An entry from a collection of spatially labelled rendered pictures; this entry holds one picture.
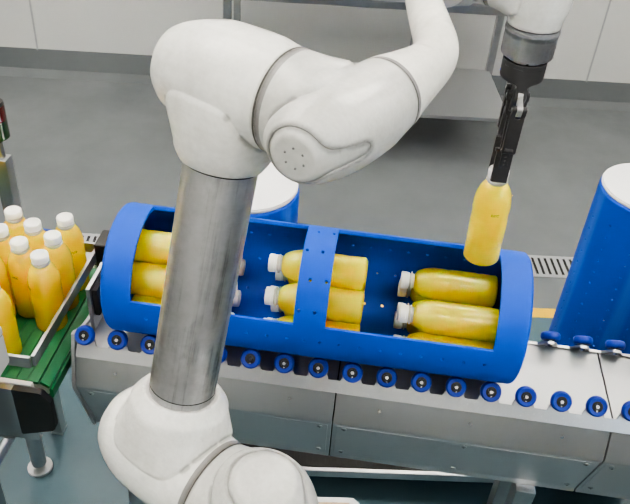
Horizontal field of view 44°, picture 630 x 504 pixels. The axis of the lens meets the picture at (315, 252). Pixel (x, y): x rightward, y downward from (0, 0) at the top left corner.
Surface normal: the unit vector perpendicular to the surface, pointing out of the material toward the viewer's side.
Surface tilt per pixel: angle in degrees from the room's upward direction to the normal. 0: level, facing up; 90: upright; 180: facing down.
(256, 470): 9
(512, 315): 48
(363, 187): 0
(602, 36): 90
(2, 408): 90
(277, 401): 71
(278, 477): 8
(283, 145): 95
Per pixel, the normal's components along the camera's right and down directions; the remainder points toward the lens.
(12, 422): -0.13, 0.60
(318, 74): 0.09, -0.62
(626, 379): 0.07, -0.79
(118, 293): -0.11, 0.36
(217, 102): -0.54, 0.43
